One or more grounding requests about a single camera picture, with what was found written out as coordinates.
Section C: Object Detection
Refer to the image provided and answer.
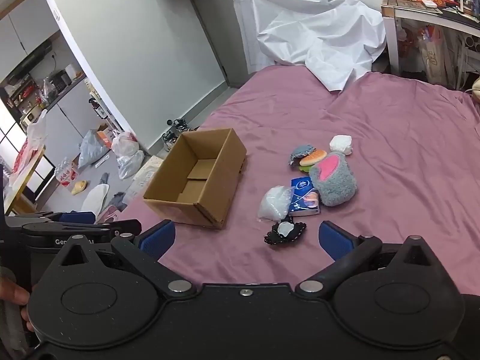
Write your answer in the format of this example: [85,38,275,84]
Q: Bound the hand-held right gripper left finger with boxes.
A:
[56,220,197,297]

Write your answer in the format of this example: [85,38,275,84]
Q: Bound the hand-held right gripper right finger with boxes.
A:
[294,220,437,295]

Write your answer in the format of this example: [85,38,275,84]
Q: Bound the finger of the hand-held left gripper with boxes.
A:
[48,211,97,226]
[22,220,142,239]

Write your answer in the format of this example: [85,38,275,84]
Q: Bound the black heart cushion white patch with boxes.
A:
[263,220,307,247]

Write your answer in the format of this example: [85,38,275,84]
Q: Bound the blue tissue pack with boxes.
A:
[289,176,322,217]

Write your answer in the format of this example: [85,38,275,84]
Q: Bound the grey plush toy pink patch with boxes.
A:
[308,151,358,208]

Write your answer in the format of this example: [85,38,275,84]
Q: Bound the clear bag of white stuffing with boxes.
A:
[257,185,295,222]

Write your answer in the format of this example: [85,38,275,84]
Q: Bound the brown cardboard box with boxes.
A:
[142,128,247,230]

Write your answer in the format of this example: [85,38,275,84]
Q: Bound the orange burger squishy toy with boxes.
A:
[299,149,328,167]

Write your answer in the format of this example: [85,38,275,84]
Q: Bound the blue denim cushion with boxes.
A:
[288,143,315,166]

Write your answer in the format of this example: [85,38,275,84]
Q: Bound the white soft packet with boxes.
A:
[329,134,353,156]

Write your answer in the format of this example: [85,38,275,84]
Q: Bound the person's left hand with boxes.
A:
[0,274,35,333]

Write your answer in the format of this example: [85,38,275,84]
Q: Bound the pink cloth item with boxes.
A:
[95,205,121,223]

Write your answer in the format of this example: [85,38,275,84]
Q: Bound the white slipper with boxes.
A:
[81,184,110,214]

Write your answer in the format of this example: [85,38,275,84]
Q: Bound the pack of water bottles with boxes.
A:
[55,157,80,187]

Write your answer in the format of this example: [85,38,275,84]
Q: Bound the wooden table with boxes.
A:
[3,145,46,216]

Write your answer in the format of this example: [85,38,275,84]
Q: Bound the packaged bedding bag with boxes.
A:
[127,155,164,200]

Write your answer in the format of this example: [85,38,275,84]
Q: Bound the clear plastic bag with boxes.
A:
[118,151,145,180]

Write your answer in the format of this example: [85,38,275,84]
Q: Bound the grey plastic bag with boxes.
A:
[77,129,112,169]

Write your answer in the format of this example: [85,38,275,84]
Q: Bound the white and red plastic bag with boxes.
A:
[111,131,140,157]

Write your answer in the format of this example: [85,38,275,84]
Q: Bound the orange carton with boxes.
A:
[95,127,114,147]

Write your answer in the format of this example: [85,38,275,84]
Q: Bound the white bag on table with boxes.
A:
[25,109,48,151]

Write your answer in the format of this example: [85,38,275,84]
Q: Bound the black and white shoes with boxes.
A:
[161,118,196,153]

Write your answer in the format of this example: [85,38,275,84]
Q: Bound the white plastic cover sheet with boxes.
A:
[232,0,387,92]

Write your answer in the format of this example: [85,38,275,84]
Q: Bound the grey wardrobe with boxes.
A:
[186,0,279,88]

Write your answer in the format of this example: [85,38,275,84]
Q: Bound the white shelf with clutter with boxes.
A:
[380,0,480,91]

